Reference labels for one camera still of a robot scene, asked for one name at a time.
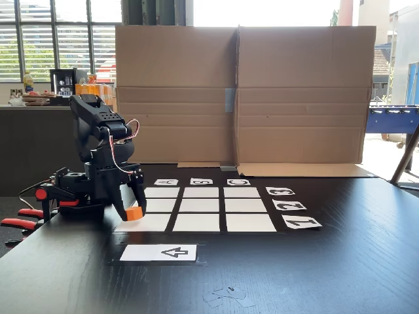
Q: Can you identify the orange round token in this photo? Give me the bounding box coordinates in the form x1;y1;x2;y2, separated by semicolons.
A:
126;205;144;222

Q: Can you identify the white nine-square grid sheet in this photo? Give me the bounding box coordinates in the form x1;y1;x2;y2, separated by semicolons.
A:
114;185;279;234

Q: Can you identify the white arrow paper sheet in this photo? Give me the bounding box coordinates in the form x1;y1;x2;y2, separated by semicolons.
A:
119;243;198;262

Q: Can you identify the red black clamp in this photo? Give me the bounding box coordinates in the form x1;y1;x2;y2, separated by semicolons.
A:
0;208;45;246
34;183;81;226

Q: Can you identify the orange juice carton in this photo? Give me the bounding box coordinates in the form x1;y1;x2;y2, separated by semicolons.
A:
75;84;99;97
96;83;115;111

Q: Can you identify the dark counter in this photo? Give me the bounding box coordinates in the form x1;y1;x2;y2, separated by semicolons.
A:
0;105;118;197

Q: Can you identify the brown cardboard box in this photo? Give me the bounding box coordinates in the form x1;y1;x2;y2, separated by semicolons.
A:
236;25;377;178
115;25;240;168

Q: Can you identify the small black fridge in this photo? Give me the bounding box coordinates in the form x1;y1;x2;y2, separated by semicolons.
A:
49;68;88;106

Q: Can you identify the wooden food tray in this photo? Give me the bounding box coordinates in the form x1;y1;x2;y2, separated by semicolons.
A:
21;91;57;107

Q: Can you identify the yellow bottle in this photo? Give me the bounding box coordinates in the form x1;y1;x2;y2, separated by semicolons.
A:
22;71;35;94

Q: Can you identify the paper sheet number 3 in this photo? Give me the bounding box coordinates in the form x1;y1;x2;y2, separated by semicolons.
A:
265;186;295;196

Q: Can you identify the paper sheet number 2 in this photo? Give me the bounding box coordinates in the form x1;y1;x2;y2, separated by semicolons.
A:
272;200;308;211

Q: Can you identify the paper sheet number 1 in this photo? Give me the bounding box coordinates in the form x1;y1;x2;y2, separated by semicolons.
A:
281;215;323;230

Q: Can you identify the blue foosball table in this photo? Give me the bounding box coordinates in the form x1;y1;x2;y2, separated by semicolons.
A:
365;104;419;148

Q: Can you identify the grey metal table leg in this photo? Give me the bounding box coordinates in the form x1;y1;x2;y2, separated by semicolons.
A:
389;124;419;191

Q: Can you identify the red white servo cable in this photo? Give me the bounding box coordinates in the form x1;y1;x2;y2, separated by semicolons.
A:
124;118;141;145
109;135;135;174

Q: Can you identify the thin power cable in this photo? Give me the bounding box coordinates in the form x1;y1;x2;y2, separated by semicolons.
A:
18;178;55;210

